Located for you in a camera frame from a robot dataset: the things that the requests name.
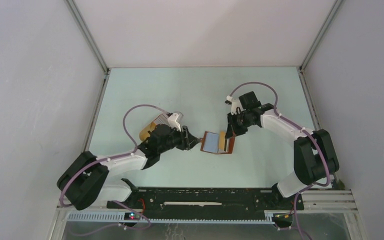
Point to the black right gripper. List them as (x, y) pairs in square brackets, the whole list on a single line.
[(233, 130)]

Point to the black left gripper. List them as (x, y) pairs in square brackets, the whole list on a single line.
[(187, 141)]

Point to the gold credit card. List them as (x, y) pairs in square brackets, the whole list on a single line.
[(222, 143)]

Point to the brown leather card holder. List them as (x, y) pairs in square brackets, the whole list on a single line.
[(209, 144)]

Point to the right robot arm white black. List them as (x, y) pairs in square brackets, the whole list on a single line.
[(314, 156)]

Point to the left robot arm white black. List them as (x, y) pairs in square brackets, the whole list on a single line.
[(90, 178)]

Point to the stack of credit cards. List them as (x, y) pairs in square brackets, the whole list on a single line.
[(162, 119)]

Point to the beige oval card tray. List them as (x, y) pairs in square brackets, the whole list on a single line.
[(145, 132)]

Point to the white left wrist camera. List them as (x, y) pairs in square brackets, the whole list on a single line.
[(174, 120)]

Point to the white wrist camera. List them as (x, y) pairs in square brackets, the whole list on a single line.
[(174, 120), (235, 105)]

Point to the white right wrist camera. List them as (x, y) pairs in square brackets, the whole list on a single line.
[(235, 105)]

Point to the aluminium frame rail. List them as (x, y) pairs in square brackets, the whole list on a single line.
[(246, 199)]

